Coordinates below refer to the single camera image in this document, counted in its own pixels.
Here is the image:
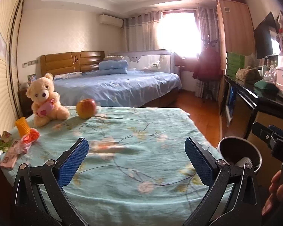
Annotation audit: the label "white foam fruit net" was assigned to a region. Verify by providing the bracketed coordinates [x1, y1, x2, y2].
[235, 157, 252, 167]

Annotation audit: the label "white round trash bin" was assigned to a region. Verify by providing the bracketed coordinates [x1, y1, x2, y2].
[217, 136, 262, 174]

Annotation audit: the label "right hand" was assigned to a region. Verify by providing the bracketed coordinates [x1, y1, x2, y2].
[262, 170, 283, 216]

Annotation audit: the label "orange red plastic wrapper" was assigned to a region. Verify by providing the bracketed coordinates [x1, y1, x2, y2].
[16, 128, 40, 154]

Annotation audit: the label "brown plush toy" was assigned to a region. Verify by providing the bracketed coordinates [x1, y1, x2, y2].
[236, 66, 262, 85]

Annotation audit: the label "red apple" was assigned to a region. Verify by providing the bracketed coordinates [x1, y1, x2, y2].
[76, 98, 96, 119]

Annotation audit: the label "floral teal bed sheet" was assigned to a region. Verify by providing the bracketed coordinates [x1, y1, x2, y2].
[17, 107, 221, 225]

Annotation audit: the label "cream teddy bear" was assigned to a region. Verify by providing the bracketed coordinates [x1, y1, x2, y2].
[26, 73, 70, 127]

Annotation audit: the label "pink flat box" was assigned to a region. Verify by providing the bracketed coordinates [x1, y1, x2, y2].
[0, 139, 22, 170]

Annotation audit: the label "green stacked boxes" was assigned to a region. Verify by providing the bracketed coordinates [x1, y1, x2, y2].
[225, 52, 245, 76]

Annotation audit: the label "red jacket on rack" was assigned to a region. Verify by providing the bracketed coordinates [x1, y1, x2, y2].
[193, 47, 222, 81]

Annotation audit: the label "black television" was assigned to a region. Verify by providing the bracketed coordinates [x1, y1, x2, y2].
[254, 12, 280, 59]

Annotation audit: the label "blue bed with sheet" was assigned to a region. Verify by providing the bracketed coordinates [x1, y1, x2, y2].
[54, 71, 181, 107]

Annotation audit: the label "wooden wardrobe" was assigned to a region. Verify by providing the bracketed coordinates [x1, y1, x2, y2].
[215, 0, 257, 100]

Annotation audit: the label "wooden headboard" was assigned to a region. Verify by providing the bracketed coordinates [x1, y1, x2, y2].
[40, 51, 105, 76]

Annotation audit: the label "blue folded pillows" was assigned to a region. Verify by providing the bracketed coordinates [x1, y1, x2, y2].
[98, 56, 128, 75]

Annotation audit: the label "white air conditioner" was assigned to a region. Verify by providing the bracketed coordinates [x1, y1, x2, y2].
[99, 14, 123, 27]

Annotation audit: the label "white bed guard rail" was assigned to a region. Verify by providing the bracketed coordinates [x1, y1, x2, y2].
[108, 50, 179, 73]

